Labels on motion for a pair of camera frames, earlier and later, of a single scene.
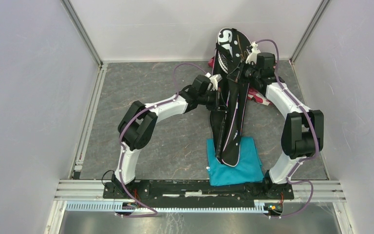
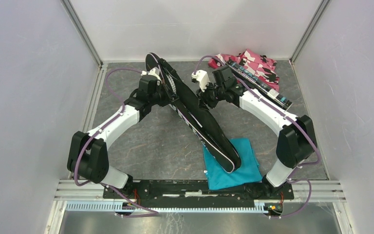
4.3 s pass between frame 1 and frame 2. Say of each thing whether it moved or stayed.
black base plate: stayed
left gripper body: moved
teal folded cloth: stayed
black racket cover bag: moved
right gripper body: moved
